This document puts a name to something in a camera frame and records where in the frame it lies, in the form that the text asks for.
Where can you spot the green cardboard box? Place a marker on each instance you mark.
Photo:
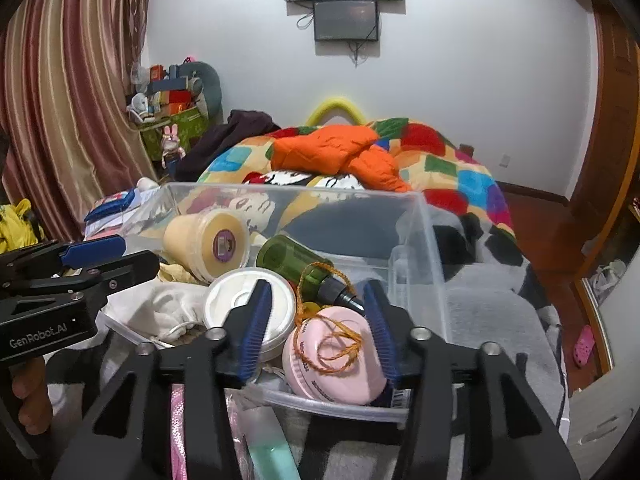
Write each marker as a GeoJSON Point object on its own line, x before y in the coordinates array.
{"type": "Point", "coordinates": [190, 125]}

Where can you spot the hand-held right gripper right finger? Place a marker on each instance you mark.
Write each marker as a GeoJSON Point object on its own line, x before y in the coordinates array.
{"type": "Point", "coordinates": [380, 330]}

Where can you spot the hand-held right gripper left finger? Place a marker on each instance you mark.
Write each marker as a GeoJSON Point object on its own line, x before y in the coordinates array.
{"type": "Point", "coordinates": [255, 330]}

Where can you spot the white wall socket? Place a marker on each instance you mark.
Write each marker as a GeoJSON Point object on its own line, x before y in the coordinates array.
{"type": "Point", "coordinates": [505, 161]}

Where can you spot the white round lid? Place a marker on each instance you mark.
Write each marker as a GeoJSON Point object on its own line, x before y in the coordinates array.
{"type": "Point", "coordinates": [235, 300]}

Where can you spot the green translucent bottle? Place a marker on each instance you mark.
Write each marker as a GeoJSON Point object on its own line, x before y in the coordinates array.
{"type": "Point", "coordinates": [285, 260]}

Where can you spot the person's left hand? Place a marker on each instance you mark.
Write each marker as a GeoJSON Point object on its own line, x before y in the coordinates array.
{"type": "Point", "coordinates": [32, 400]}

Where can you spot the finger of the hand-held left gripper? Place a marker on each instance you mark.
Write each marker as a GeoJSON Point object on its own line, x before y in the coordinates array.
{"type": "Point", "coordinates": [95, 250]}
{"type": "Point", "coordinates": [130, 265]}

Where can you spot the white bottle cap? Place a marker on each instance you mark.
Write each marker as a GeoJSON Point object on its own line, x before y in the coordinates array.
{"type": "Point", "coordinates": [148, 184]}

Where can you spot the yellow foam arc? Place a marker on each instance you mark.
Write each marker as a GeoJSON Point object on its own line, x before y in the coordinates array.
{"type": "Point", "coordinates": [322, 107]}

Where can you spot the grey neck pillow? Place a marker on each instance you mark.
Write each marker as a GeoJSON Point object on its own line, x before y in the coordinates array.
{"type": "Point", "coordinates": [210, 85]}

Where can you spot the orange quilted jacket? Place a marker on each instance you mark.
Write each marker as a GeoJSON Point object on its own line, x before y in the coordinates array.
{"type": "Point", "coordinates": [325, 147]}

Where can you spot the blue packet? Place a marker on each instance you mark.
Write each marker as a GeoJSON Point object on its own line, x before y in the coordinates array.
{"type": "Point", "coordinates": [112, 206]}

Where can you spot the striped pink curtain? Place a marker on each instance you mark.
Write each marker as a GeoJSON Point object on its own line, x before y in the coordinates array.
{"type": "Point", "coordinates": [75, 110]}

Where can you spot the clear plastic storage box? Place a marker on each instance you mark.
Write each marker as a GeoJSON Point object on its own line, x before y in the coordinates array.
{"type": "Point", "coordinates": [420, 270]}

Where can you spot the pink rabbit toy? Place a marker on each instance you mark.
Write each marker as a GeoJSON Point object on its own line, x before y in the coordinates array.
{"type": "Point", "coordinates": [172, 145]}

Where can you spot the brown wooden wardrobe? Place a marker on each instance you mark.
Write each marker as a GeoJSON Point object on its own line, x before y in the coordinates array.
{"type": "Point", "coordinates": [605, 160]}

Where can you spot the pile of colourful boxes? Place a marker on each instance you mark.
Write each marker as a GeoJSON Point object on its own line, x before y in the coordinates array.
{"type": "Point", "coordinates": [170, 87]}

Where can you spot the cream yellow round jar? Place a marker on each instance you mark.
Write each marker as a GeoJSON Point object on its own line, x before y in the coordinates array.
{"type": "Point", "coordinates": [210, 240]}

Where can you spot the pink clog shoe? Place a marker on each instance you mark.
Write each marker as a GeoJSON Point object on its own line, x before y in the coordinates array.
{"type": "Point", "coordinates": [583, 347]}

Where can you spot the colourful patchwork blanket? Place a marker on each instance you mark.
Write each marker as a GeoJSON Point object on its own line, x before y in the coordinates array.
{"type": "Point", "coordinates": [465, 180]}

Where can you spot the white plush toy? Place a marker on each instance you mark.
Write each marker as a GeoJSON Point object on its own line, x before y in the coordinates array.
{"type": "Point", "coordinates": [138, 106]}

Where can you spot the pale yellow cloth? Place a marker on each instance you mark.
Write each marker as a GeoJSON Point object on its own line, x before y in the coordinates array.
{"type": "Point", "coordinates": [177, 272]}

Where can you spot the dark purple cloth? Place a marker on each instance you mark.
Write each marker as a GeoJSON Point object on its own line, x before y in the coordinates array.
{"type": "Point", "coordinates": [220, 140]}

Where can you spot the white shoes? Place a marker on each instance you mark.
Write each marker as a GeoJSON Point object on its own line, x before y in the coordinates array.
{"type": "Point", "coordinates": [607, 275]}

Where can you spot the clear packet with teal item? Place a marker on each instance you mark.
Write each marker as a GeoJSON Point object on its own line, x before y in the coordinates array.
{"type": "Point", "coordinates": [272, 455]}

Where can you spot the pink round container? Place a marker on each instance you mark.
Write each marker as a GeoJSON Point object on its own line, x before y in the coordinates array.
{"type": "Point", "coordinates": [345, 385]}

